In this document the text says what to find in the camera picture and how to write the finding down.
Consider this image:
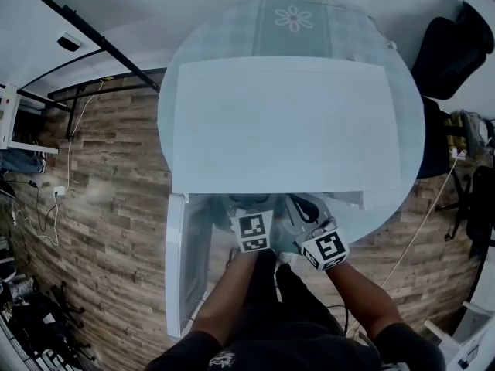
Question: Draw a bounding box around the person's right forearm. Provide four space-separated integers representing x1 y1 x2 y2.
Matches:
327 260 408 344

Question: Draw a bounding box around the person's left forearm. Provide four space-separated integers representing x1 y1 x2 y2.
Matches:
191 248 259 348

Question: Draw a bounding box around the white wall device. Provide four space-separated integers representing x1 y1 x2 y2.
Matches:
56 32 83 50

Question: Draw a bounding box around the black wheeled chair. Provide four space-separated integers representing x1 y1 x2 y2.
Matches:
435 164 495 259

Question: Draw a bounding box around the thin white cable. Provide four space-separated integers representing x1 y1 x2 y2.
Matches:
56 78 106 192

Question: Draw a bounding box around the black metal frame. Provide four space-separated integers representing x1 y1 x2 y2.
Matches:
11 0 164 141

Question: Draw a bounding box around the black office chair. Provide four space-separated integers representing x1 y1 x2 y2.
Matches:
409 0 495 100

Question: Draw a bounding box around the person's black clothing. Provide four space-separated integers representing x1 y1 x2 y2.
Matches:
145 248 448 371

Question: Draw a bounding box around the round glass table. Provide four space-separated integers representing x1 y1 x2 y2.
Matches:
156 0 427 247

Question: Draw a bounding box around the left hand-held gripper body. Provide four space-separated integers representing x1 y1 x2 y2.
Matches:
226 193 272 254

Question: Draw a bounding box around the white microwave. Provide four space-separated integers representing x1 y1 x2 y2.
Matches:
165 55 404 339

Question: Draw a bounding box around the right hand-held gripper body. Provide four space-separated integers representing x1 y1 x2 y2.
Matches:
285 193 351 272

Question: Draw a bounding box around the white shelf unit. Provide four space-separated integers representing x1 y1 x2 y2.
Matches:
0 82 60 155

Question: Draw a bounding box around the black chair base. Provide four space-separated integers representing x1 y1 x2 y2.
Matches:
49 280 87 328

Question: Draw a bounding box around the grey flower mat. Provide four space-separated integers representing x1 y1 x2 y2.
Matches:
252 0 334 58

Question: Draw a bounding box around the black cable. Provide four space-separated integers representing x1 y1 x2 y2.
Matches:
6 179 61 247

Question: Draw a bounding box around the white desk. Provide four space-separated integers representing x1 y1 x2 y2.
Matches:
422 298 495 371

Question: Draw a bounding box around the long white cable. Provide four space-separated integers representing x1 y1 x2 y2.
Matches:
346 155 467 336

